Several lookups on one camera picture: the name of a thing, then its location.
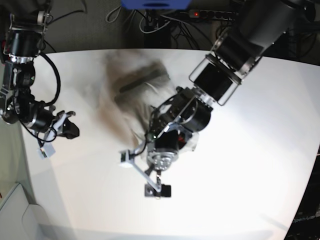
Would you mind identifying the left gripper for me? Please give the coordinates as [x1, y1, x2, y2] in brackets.
[119, 149, 173, 199]

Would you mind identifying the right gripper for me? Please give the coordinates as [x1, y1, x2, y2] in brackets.
[38, 111, 80, 148]

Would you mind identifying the beige t-shirt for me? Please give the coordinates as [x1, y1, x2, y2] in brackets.
[105, 50, 177, 148]

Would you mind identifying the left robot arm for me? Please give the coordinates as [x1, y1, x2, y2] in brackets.
[116, 0, 317, 198]

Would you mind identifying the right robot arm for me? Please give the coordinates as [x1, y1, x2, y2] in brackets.
[0, 0, 80, 147]

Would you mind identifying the white plastic bin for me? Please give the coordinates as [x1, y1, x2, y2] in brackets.
[0, 184, 55, 240]

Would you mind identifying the blue overhead box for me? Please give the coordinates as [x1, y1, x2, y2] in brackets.
[120, 0, 191, 10]

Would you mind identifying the black power strip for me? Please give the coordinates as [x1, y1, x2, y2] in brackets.
[188, 9, 238, 21]

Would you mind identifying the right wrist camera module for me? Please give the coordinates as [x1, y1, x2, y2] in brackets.
[37, 143, 56, 159]

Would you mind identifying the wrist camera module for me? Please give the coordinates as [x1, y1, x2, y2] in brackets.
[37, 143, 56, 159]
[120, 151, 130, 163]

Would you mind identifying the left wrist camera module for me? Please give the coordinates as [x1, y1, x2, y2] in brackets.
[120, 151, 130, 163]

